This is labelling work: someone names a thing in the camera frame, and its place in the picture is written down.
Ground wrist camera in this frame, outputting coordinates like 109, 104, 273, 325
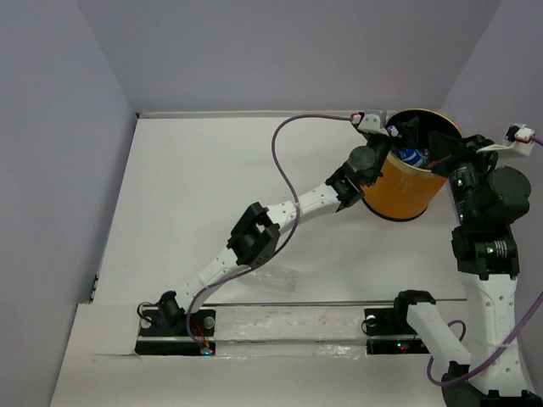
477, 124, 542, 159
351, 109, 387, 135

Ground blue label bottle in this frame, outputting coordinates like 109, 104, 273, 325
393, 148, 429, 169

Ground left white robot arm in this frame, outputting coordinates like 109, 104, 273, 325
157, 111, 419, 335

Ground orange bin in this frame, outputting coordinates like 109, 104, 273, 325
363, 109, 462, 222

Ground clear bottle front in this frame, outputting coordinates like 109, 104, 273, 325
238, 266, 299, 296

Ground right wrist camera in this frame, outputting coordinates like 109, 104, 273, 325
477, 124, 542, 159

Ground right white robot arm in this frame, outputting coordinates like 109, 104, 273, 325
390, 124, 542, 406

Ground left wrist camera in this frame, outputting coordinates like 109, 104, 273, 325
351, 109, 387, 135

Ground clear bottle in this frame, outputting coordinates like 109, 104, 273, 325
238, 266, 299, 296
386, 125, 402, 138

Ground metal rail front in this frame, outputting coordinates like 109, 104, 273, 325
199, 298, 467, 307

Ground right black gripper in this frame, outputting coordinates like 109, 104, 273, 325
427, 129, 500, 223

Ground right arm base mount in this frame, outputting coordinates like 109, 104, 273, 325
361, 307, 429, 356

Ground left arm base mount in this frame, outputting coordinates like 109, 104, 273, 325
135, 302, 216, 357

